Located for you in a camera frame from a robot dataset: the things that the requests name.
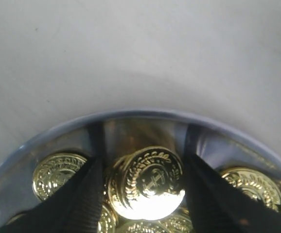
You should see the gold coin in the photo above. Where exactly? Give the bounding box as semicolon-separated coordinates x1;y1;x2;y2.
221;167;281;214
32;152;87;201
106;146;185;220

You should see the round steel plate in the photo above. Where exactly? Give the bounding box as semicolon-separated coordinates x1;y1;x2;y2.
0;110;281;233

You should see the gold coin far left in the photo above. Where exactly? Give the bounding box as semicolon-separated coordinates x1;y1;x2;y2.
106;146;185;220

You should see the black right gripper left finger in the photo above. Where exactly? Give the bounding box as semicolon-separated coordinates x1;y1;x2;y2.
0;157;104;233

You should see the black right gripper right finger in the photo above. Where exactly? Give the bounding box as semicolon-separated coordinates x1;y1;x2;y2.
183;152;281;233

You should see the gold coin left lower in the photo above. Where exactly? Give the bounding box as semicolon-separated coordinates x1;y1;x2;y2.
32;152;87;201

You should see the gold coin left upper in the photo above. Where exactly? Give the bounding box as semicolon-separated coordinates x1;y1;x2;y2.
221;167;281;214

